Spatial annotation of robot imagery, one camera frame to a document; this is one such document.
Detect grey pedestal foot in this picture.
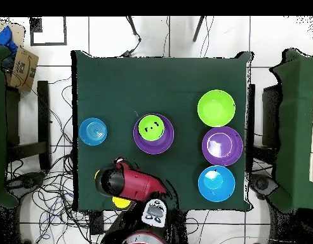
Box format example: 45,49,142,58
250,173,279,200
6,171,46,194

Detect small green bowl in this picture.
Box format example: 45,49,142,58
138,114,165,142

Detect tangle of floor cables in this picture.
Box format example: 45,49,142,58
6,76,114,244

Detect dark green tablecloth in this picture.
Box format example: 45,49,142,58
70,50,254,212

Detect black square floor frame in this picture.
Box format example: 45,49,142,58
29,17,68,46

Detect black tripod leg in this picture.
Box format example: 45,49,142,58
192,16,206,43
126,16,142,43

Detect blue fabric bag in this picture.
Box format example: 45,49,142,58
0,25,18,56

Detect large green bowl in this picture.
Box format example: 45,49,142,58
197,89,236,128

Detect purple bowl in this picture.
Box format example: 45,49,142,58
132,113,175,155
201,126,244,167

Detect brown cardboard box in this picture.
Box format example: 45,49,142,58
4,46,39,93

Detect large blue bowl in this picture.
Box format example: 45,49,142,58
197,165,236,203

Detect small blue bowl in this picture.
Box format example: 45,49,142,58
79,117,108,146

